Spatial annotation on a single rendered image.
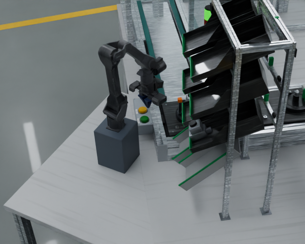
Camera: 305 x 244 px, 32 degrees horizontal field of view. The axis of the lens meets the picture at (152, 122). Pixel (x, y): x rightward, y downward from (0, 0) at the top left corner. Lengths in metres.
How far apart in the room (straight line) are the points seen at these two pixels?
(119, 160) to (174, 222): 0.38
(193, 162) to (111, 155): 0.38
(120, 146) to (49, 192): 0.37
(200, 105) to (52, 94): 2.57
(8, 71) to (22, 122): 0.72
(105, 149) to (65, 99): 1.97
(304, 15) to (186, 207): 1.77
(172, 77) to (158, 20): 0.62
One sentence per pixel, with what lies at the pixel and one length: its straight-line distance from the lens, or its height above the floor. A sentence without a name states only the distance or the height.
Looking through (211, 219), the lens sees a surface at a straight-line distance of 2.19.
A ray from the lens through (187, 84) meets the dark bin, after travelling 2.02.
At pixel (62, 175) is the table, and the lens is 2.40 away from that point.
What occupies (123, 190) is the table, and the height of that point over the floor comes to 0.86.
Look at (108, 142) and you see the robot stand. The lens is 2.28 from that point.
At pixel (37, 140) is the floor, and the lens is 3.94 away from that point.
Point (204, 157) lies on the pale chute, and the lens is 2.13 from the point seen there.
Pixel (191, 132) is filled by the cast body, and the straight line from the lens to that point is 1.98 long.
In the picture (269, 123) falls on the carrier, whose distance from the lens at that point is 2.47.
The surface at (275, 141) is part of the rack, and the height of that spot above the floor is 1.25.
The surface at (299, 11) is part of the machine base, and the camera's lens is 3.61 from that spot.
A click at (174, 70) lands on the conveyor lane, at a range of 2.87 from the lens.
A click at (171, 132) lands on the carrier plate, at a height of 0.97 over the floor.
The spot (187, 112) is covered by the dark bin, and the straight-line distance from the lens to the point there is 2.14.
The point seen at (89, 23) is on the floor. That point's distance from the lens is 5.23.
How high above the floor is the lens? 2.54
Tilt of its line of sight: 40 degrees down
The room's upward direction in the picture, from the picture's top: 3 degrees counter-clockwise
